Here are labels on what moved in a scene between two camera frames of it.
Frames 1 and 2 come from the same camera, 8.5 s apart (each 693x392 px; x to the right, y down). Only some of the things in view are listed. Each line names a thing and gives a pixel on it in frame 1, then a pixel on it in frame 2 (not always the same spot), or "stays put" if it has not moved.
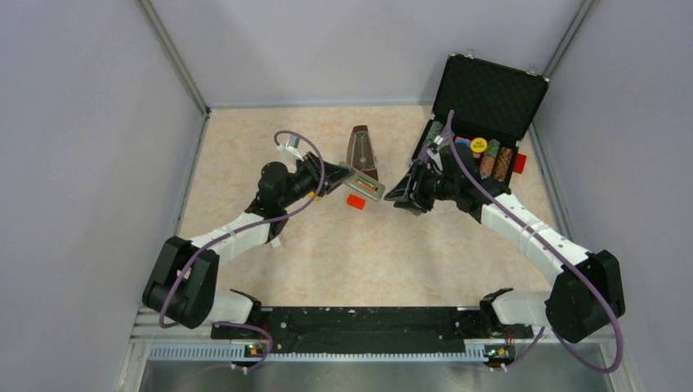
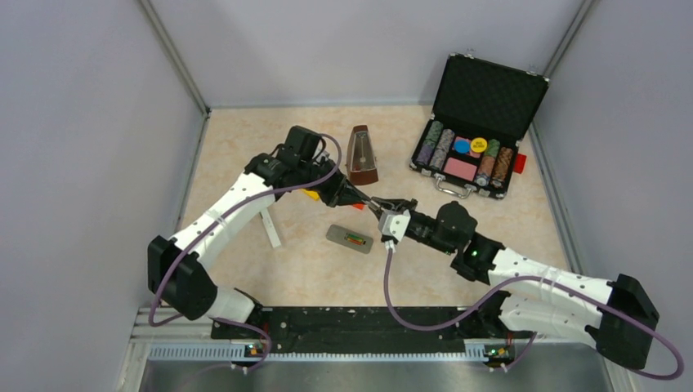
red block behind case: (520, 161) stays put
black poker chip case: (489, 105) stays put
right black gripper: (402, 194) to (399, 204)
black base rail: (371, 328) stays put
